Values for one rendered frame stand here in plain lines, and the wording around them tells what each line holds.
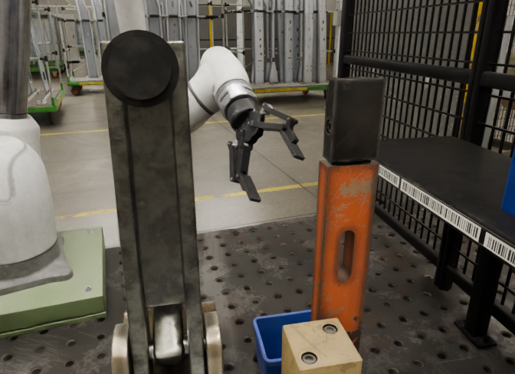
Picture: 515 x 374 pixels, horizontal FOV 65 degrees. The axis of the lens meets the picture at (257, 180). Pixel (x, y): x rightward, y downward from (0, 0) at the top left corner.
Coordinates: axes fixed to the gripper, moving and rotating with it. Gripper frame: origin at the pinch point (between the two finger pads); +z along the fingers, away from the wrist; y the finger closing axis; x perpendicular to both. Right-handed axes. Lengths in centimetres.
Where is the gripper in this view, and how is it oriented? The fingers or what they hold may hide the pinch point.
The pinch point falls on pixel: (274, 175)
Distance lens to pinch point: 82.1
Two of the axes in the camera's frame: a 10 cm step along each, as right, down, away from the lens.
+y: 6.3, -6.3, -4.6
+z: 3.5, 7.5, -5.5
